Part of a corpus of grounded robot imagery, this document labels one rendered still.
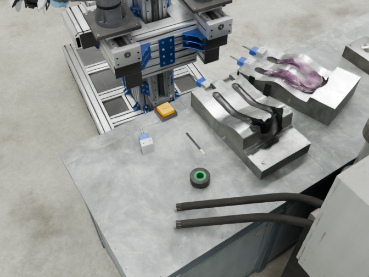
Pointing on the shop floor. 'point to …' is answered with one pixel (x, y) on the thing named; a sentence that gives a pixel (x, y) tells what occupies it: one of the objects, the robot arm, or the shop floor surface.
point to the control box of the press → (341, 228)
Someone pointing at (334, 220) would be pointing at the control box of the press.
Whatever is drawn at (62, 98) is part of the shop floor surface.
